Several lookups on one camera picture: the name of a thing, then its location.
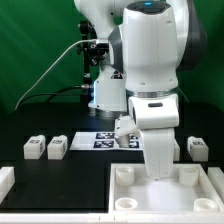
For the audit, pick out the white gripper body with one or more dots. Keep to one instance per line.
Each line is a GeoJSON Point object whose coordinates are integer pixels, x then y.
{"type": "Point", "coordinates": [155, 119]}

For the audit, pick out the white square tabletop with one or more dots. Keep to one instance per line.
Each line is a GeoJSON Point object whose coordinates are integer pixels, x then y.
{"type": "Point", "coordinates": [187, 189]}

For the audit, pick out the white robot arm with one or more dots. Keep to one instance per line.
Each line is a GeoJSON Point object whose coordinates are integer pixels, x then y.
{"type": "Point", "coordinates": [140, 45]}

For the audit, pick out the white sheet with tags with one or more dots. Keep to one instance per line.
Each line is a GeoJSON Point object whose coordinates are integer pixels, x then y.
{"type": "Point", "coordinates": [94, 141]}

